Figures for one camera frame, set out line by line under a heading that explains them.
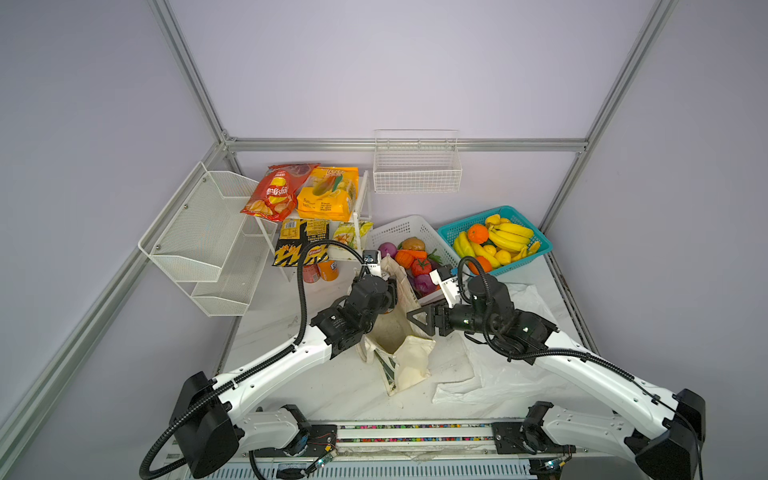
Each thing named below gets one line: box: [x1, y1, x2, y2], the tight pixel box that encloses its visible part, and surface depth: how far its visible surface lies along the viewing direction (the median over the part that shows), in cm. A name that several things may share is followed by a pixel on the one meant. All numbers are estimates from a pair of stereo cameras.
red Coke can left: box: [303, 264, 321, 283], surface depth 104 cm
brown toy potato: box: [402, 237, 425, 251], surface depth 113 cm
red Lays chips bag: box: [240, 163, 320, 222], surface depth 80 cm
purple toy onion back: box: [378, 242, 398, 259], surface depth 109 cm
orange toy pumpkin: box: [395, 250, 421, 269], surface depth 106 cm
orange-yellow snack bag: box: [297, 167, 359, 222], surface depth 77 cm
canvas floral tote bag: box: [357, 256, 436, 397], surface depth 80 cm
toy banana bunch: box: [486, 214, 534, 252], surface depth 106 cm
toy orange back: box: [467, 224, 489, 245], surface depth 106 cm
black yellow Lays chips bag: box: [272, 219, 331, 267], surface depth 97 cm
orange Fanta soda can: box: [318, 260, 339, 282], surface depth 101 cm
